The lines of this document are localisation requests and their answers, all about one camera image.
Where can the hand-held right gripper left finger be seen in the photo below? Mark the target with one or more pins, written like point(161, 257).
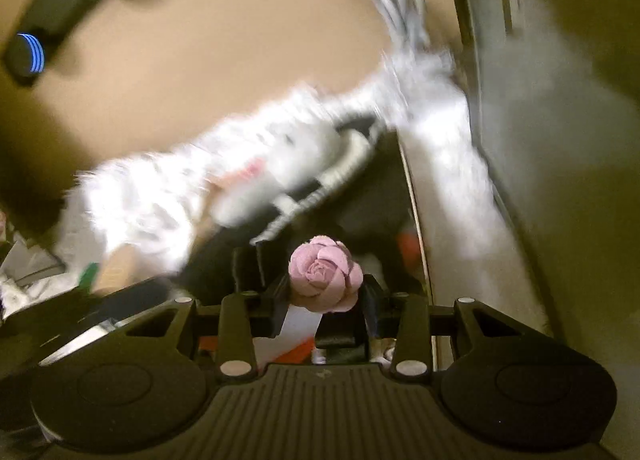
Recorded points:
point(278, 311)

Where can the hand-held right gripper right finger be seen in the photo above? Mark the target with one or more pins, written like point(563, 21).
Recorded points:
point(369, 307)

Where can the white and red foam rocket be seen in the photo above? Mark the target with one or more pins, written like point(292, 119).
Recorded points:
point(300, 325)

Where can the pink foam rose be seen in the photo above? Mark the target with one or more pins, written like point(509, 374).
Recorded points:
point(320, 270)

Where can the black storage box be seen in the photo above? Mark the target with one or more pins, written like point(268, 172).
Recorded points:
point(370, 210)

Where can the small red soft item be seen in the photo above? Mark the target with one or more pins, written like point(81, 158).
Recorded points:
point(406, 246)

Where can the white cylindrical soft toy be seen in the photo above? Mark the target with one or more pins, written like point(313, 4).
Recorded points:
point(290, 164)

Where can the white fluffy blanket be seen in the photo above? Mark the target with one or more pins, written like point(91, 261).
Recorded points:
point(150, 200)

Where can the small green item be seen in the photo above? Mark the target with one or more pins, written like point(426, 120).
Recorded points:
point(90, 276)

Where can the white papers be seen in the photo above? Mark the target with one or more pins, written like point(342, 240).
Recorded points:
point(25, 275)

